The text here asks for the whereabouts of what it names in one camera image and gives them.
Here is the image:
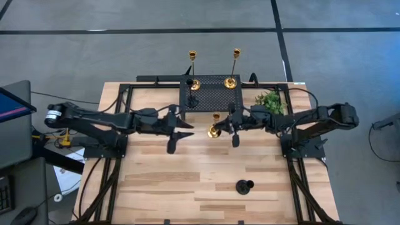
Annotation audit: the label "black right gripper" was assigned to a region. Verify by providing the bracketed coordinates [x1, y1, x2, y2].
[214, 104, 271, 148]

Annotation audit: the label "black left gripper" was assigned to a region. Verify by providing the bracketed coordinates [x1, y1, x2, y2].
[161, 105, 194, 155]

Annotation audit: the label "short gold candlestick holder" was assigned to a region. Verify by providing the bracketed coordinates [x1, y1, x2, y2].
[206, 112, 222, 139]

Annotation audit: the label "black candlestick holder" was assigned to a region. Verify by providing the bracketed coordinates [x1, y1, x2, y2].
[185, 78, 200, 109]
[235, 179, 255, 196]

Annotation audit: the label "tall gold candlestick holder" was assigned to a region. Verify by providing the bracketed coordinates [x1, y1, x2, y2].
[188, 49, 201, 91]
[223, 47, 242, 90]

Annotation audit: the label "black perforated metal rack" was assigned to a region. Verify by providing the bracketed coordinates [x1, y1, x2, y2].
[178, 74, 245, 123]

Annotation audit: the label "green plant in white pot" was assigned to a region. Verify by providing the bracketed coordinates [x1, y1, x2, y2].
[254, 90, 288, 116]

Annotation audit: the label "black stand beam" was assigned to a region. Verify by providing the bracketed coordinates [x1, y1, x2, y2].
[31, 134, 85, 174]

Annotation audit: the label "white paper sheets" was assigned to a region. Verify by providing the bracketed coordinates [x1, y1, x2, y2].
[52, 148, 86, 196]

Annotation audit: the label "grey furniture leg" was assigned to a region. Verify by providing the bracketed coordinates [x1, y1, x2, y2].
[371, 112, 400, 131]

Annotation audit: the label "grey side table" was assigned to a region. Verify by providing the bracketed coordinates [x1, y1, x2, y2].
[0, 79, 50, 225]

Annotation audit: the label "monitor with blue screen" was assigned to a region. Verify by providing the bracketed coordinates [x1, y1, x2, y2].
[0, 86, 38, 124]

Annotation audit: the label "black computer mouse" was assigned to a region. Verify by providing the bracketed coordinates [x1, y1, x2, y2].
[10, 206, 39, 225]

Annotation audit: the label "black keyboard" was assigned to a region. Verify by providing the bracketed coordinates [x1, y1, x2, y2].
[0, 174, 15, 216]

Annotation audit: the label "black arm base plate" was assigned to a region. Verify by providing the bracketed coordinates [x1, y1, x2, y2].
[281, 134, 326, 159]
[83, 134, 128, 159]

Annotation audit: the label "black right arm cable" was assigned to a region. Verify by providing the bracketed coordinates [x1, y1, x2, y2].
[282, 87, 319, 109]

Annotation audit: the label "yellow cable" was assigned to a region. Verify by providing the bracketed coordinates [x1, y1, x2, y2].
[31, 126, 73, 148]

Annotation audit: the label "thin black floor cable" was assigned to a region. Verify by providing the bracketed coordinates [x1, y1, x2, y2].
[31, 91, 100, 104]

